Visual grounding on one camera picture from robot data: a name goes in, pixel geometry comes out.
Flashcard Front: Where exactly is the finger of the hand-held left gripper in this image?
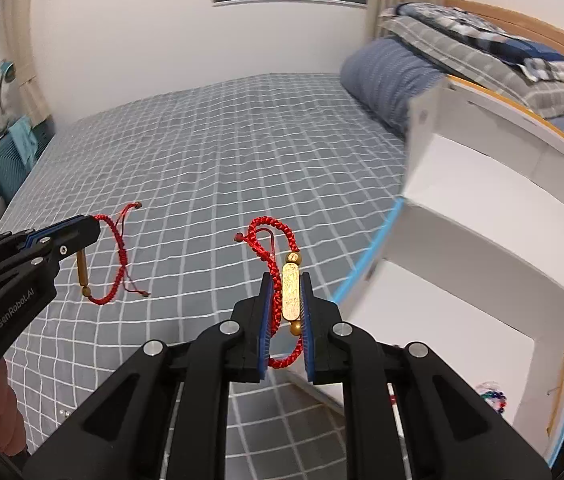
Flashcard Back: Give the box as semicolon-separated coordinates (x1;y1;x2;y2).
0;214;101;261
0;227;102;306

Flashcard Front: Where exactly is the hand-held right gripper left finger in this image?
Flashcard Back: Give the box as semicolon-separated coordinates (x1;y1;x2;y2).
22;272;277;480

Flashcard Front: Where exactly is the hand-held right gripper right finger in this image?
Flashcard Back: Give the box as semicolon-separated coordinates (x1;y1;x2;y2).
298;272;554;480

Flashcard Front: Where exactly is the red cord bracelet gold tube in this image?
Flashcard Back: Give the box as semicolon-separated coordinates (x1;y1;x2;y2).
78;201;152;307

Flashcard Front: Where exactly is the red cord bracelet gold bar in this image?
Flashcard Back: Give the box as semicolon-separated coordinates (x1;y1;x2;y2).
234;215;308;369

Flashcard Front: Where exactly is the multicolour glass bead bracelet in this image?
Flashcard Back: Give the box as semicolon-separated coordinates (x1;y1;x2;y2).
476;381;509;415

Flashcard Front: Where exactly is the printed white cardboard box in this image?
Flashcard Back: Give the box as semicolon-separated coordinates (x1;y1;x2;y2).
332;74;564;467

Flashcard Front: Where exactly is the teal suitcase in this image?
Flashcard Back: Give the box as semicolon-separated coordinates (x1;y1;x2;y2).
0;115;56;202

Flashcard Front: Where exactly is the teal cloth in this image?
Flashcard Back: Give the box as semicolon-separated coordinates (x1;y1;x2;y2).
8;115;39;162

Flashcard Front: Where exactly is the blue desk lamp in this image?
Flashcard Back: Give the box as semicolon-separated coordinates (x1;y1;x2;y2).
0;59;19;112

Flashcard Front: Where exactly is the blue striped pillow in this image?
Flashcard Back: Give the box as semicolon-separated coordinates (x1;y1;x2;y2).
339;37;446;139

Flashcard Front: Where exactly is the folded checked quilt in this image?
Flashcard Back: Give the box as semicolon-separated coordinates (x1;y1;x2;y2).
376;2;564;162

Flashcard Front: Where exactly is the wooden headboard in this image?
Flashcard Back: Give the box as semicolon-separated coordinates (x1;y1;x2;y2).
443;0;564;127

